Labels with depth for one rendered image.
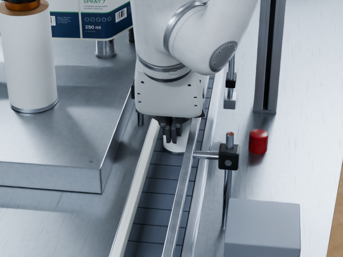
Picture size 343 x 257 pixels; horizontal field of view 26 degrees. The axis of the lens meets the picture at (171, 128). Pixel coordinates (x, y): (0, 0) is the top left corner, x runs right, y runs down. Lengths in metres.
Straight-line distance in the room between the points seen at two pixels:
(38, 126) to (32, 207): 0.17
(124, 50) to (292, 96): 0.36
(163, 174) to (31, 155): 0.22
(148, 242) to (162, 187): 0.13
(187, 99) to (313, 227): 0.28
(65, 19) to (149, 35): 0.57
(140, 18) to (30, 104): 0.45
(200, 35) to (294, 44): 0.85
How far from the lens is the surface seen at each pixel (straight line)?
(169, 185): 1.15
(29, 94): 1.34
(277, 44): 1.38
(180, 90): 1.06
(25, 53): 1.30
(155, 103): 1.09
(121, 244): 0.99
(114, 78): 1.46
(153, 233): 1.06
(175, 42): 0.93
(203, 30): 0.90
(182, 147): 1.21
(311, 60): 1.66
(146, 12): 0.94
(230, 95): 1.34
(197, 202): 1.12
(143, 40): 0.98
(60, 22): 1.52
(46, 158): 1.23
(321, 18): 1.89
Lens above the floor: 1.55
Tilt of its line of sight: 31 degrees down
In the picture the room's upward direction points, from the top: straight up
